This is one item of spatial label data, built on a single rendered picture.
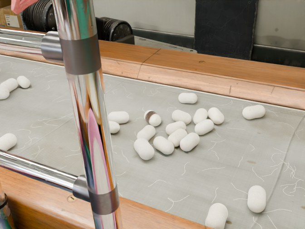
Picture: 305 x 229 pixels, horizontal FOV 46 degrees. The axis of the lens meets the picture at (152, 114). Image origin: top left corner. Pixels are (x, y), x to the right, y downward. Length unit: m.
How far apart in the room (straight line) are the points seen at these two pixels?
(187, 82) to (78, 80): 0.45
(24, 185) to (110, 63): 0.37
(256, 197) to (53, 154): 0.28
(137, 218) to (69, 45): 0.21
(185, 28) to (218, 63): 2.15
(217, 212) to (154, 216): 0.06
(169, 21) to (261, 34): 0.71
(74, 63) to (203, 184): 0.27
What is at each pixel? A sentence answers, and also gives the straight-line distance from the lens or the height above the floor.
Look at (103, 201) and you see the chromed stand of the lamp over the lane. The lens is 0.28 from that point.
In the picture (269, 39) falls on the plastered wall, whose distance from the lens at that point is 2.64.
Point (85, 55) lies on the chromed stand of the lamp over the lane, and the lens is 0.22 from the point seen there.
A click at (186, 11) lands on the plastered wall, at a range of 2.80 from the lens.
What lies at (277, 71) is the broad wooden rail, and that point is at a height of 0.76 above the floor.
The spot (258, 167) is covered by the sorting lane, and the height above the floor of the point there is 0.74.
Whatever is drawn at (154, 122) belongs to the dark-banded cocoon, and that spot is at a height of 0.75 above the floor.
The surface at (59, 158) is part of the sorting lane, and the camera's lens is 0.51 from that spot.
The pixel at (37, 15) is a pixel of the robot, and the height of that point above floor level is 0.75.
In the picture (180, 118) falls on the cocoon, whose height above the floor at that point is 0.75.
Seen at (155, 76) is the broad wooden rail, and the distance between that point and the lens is 0.68.
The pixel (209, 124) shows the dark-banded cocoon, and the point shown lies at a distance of 0.52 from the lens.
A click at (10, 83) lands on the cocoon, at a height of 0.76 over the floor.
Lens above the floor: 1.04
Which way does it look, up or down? 31 degrees down
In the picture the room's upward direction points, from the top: 3 degrees counter-clockwise
